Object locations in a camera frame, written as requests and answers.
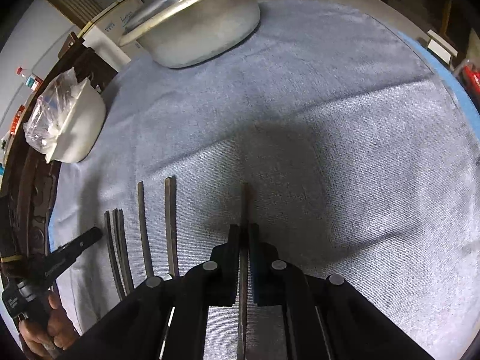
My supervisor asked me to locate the left hand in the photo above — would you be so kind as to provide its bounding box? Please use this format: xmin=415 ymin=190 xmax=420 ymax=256
xmin=19 ymin=292 xmax=80 ymax=359

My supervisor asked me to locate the dark carved wooden sideboard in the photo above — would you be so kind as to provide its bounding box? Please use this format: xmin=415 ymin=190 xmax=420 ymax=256
xmin=1 ymin=33 xmax=117 ymax=286

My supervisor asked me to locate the dark chopstick pair right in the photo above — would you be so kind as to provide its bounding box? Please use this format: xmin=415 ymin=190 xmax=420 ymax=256
xmin=164 ymin=176 xmax=180 ymax=277

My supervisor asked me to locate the white pot with plastic bag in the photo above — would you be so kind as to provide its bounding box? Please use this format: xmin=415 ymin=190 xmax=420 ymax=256
xmin=23 ymin=68 xmax=107 ymax=164

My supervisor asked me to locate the grey table cloth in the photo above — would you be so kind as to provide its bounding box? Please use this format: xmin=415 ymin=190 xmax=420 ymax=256
xmin=49 ymin=0 xmax=479 ymax=359

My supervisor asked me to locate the clear plastic bottle red cap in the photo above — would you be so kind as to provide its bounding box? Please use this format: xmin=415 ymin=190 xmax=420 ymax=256
xmin=16 ymin=67 xmax=43 ymax=92

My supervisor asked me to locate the white chest freezer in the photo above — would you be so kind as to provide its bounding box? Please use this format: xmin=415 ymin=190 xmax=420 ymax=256
xmin=77 ymin=0 xmax=146 ymax=72

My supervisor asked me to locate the aluminium pot with lid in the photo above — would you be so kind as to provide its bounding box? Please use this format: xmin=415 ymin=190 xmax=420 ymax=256
xmin=119 ymin=0 xmax=260 ymax=68

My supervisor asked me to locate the red plastic chair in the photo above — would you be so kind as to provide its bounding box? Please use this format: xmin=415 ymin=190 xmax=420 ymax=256
xmin=461 ymin=64 xmax=480 ymax=102

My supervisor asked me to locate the white step stool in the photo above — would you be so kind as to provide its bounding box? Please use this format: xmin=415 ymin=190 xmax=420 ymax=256
xmin=426 ymin=29 xmax=458 ymax=68

